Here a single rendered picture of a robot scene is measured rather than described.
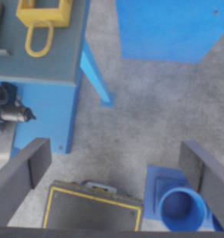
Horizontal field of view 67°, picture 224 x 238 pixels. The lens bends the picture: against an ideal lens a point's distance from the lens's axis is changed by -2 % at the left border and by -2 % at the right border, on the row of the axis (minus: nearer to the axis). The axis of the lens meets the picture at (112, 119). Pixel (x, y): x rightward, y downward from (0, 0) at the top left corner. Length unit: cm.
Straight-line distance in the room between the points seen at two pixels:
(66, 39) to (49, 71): 12
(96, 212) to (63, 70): 103
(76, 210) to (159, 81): 127
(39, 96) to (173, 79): 125
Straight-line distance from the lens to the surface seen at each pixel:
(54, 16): 64
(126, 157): 157
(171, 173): 161
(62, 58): 61
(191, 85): 174
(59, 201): 142
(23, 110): 127
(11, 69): 69
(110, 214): 135
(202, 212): 137
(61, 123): 158
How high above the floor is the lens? 157
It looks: 80 degrees down
